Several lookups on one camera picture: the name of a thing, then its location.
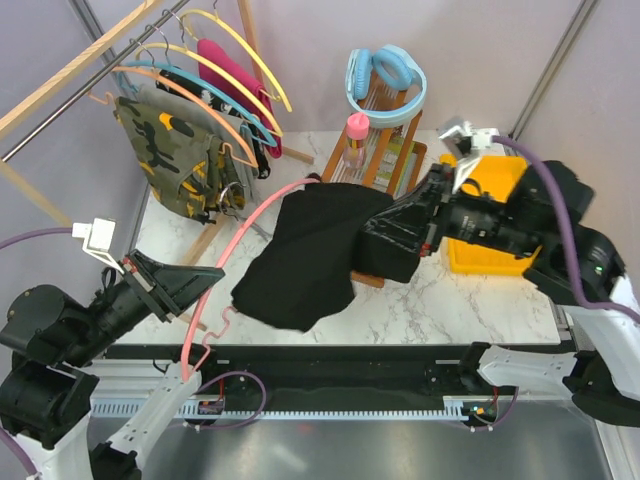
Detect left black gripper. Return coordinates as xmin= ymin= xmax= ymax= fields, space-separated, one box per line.
xmin=64 ymin=244 xmax=226 ymax=363

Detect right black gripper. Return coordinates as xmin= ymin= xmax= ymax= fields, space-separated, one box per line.
xmin=360 ymin=161 xmax=546 ymax=258

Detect pink hanger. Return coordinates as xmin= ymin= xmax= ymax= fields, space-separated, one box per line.
xmin=180 ymin=177 xmax=321 ymax=382

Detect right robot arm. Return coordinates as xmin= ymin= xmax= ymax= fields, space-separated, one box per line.
xmin=355 ymin=161 xmax=639 ymax=427

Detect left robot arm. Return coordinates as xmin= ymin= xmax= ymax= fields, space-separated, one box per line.
xmin=1 ymin=250 xmax=224 ymax=479

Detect camouflage trousers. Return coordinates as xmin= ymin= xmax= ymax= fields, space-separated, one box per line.
xmin=114 ymin=97 xmax=245 ymax=224

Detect grey trousers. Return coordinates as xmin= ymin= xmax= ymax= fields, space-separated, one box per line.
xmin=138 ymin=85 xmax=261 ymax=204

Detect magenta trousers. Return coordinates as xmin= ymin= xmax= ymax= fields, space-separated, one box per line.
xmin=196 ymin=38 xmax=273 ymax=129

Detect blue hanger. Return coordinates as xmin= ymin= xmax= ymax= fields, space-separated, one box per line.
xmin=119 ymin=59 xmax=279 ymax=149

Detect orange hanger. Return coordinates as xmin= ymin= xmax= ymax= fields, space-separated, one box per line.
xmin=112 ymin=66 xmax=258 ymax=168

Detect inner yellow hanger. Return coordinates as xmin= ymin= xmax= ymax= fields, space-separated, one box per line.
xmin=168 ymin=44 xmax=283 ymax=137

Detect yellow hanger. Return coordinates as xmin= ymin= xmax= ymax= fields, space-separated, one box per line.
xmin=168 ymin=44 xmax=283 ymax=137
xmin=180 ymin=9 xmax=293 ymax=113

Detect outer yellow hanger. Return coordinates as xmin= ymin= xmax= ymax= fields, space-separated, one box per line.
xmin=180 ymin=9 xmax=293 ymax=113

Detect wooden desk shelf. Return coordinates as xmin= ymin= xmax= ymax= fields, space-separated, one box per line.
xmin=322 ymin=117 xmax=427 ymax=288

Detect green booklet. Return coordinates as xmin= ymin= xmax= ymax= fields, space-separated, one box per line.
xmin=373 ymin=137 xmax=415 ymax=196

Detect pink cap bottle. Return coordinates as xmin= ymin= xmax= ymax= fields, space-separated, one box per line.
xmin=342 ymin=113 xmax=370 ymax=169

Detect light blue headphones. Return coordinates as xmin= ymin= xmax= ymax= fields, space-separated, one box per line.
xmin=344 ymin=44 xmax=428 ymax=129

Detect wooden clothes rack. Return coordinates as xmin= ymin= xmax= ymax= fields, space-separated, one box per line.
xmin=0 ymin=0 xmax=316 ymax=332

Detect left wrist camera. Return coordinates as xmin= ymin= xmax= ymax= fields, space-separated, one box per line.
xmin=71 ymin=217 xmax=124 ymax=273

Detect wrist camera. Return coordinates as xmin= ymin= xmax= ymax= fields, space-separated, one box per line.
xmin=71 ymin=217 xmax=124 ymax=273
xmin=437 ymin=117 xmax=499 ymax=193

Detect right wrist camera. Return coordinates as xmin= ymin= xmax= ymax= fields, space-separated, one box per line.
xmin=437 ymin=117 xmax=499 ymax=193

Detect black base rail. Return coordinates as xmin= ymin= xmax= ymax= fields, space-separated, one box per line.
xmin=102 ymin=342 xmax=576 ymax=421

